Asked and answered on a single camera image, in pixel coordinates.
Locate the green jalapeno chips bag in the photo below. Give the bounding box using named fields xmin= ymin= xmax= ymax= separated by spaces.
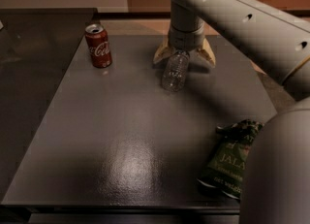
xmin=198 ymin=119 xmax=264 ymax=200

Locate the red Coca-Cola can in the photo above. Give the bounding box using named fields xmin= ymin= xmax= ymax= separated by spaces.
xmin=85 ymin=23 xmax=112 ymax=68

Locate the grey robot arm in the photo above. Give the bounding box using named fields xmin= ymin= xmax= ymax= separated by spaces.
xmin=169 ymin=0 xmax=310 ymax=224

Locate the clear plastic water bottle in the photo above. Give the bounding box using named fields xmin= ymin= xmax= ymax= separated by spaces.
xmin=162 ymin=50 xmax=190 ymax=92

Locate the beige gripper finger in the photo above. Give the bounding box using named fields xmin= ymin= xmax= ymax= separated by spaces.
xmin=153 ymin=37 xmax=175 ymax=64
xmin=195 ymin=39 xmax=216 ymax=68

